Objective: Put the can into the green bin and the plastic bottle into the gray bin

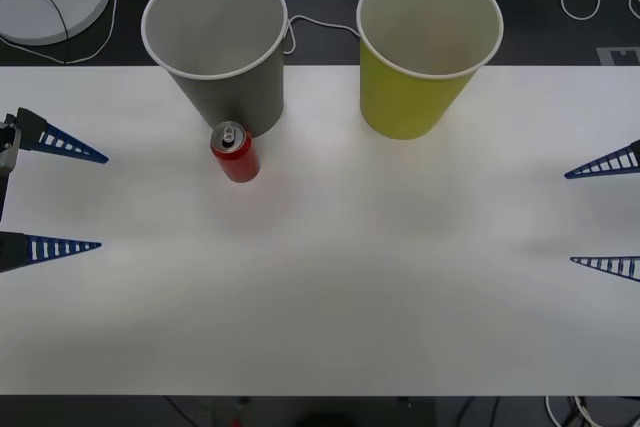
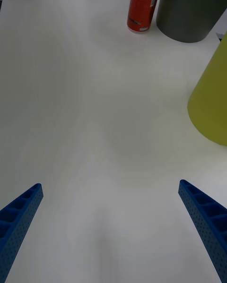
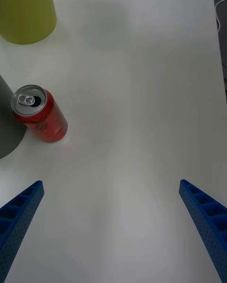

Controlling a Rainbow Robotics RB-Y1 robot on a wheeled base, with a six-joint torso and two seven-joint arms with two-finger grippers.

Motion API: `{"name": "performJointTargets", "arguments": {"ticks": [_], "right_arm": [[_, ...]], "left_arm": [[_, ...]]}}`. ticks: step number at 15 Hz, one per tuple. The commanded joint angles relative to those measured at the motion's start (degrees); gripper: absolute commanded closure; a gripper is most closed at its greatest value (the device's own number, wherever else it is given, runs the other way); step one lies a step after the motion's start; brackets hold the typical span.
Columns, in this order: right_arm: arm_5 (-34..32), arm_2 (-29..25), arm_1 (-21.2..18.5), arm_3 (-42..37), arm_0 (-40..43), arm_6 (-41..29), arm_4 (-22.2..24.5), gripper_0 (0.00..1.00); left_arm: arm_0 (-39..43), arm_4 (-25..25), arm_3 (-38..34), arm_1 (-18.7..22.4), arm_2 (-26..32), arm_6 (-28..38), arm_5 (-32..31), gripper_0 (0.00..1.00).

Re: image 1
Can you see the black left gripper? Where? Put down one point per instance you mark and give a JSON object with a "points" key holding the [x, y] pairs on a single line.
{"points": [[2, 192]]}

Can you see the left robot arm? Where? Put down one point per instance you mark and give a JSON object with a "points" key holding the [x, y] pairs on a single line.
{"points": [[7, 154]]}

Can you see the grey floor marker plate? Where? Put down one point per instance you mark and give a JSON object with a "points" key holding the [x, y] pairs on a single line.
{"points": [[607, 54]]}

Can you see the red drink can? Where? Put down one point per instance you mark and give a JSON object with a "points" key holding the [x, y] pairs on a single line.
{"points": [[241, 162]]}

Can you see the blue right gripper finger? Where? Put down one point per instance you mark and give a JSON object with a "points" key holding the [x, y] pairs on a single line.
{"points": [[631, 267], [627, 159]]}

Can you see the yellow-green plastic waste bin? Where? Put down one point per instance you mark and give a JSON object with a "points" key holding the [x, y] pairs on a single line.
{"points": [[400, 102]]}

